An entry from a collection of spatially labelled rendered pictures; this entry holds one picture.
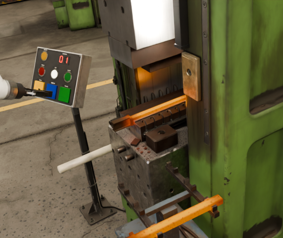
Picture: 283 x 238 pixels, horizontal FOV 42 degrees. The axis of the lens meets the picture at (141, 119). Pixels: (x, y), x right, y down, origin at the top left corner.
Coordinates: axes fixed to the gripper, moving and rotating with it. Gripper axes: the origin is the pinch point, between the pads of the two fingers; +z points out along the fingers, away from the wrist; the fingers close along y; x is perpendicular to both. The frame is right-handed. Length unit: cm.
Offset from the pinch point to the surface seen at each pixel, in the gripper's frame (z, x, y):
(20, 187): 66, -86, -81
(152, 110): 17, 3, 52
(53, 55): 13.1, 19.7, -13.5
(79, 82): 14.8, 8.3, 7.0
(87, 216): 67, -83, -12
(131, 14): -20, 38, 57
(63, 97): 12.4, -1.0, 0.0
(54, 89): 12.4, 2.1, -7.1
